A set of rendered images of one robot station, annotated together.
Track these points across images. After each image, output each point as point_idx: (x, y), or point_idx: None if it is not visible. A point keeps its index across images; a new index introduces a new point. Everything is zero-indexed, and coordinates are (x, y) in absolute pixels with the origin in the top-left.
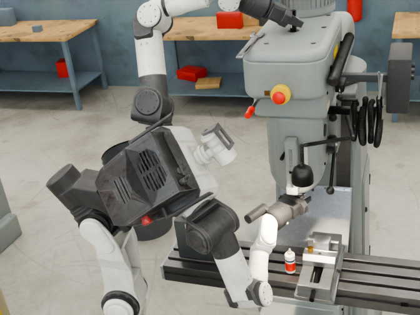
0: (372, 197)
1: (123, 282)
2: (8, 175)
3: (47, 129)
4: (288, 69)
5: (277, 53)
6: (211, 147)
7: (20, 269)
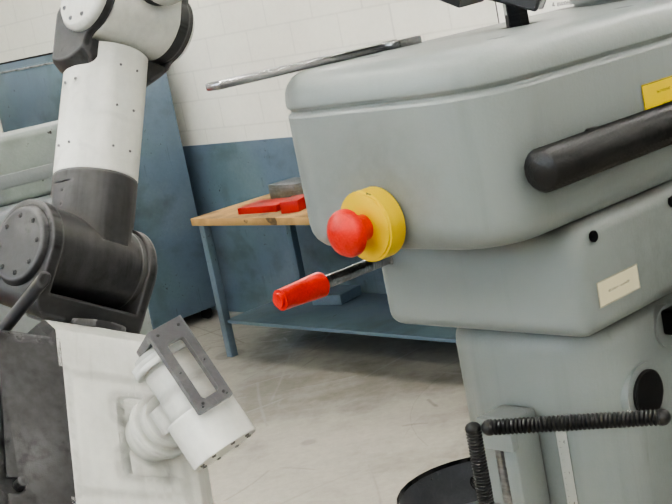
0: None
1: None
2: None
3: (403, 425)
4: (384, 127)
5: (352, 73)
6: (159, 401)
7: None
